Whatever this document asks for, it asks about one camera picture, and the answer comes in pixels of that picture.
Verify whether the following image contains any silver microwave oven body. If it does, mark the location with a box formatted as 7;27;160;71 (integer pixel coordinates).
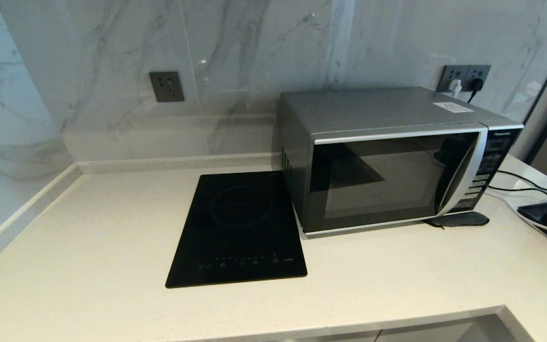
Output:
279;86;524;238

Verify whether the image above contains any white paper sheet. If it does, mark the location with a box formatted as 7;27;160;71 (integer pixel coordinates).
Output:
433;102;474;114

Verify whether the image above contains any black pad under microwave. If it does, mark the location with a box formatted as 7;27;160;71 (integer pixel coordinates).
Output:
424;212;490;228

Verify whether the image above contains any black induction cooktop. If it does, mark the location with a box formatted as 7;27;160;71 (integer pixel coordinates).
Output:
165;171;308;289

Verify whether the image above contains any grey cabinet front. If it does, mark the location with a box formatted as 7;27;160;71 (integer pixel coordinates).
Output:
377;313;509;342
273;327;381;342

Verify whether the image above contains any black power plug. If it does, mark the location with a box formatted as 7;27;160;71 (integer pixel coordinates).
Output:
467;78;484;104

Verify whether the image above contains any black flat appliance base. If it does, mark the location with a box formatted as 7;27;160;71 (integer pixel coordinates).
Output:
517;201;547;224

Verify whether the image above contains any grey single wall socket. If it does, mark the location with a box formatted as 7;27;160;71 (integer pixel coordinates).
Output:
149;72;185;103

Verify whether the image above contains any grey double wall socket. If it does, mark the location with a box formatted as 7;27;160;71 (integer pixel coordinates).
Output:
436;65;491;93

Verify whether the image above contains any thin black power cable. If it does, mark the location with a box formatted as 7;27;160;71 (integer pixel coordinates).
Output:
486;186;547;202
496;170;547;194

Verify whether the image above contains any white power cable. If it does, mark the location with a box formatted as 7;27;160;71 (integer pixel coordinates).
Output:
490;192;547;257

